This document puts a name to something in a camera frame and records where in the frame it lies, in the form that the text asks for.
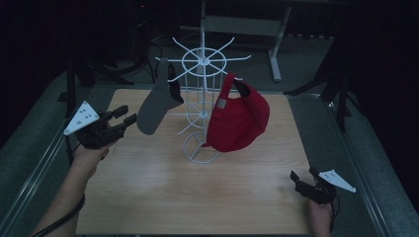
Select white wire display rack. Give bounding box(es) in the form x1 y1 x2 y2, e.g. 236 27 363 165
154 32 252 165

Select grey metal desk frame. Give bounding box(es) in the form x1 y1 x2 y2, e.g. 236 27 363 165
200 0 293 83

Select person's left hand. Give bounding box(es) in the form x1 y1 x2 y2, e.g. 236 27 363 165
71 141 111 181

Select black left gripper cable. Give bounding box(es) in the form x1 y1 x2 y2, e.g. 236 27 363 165
32 194 87 237

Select person's right hand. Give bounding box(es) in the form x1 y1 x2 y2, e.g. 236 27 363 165
307 198 334 237

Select black metal stand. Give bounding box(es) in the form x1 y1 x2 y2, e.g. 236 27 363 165
284 36 354 133
57 55 134 119

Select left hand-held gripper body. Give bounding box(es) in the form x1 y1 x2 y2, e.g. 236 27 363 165
62 100 126 150

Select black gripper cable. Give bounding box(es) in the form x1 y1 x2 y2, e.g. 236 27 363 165
32 194 87 237
328 197 341 234

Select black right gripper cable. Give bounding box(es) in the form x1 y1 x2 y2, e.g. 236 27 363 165
328 197 341 234

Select black floor cables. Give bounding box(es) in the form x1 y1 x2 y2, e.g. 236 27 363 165
131 19 166 87

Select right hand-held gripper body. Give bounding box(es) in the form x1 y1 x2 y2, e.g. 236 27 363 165
294 169 357 205

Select red baseball cap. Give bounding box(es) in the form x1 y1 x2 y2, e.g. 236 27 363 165
201 72 271 153

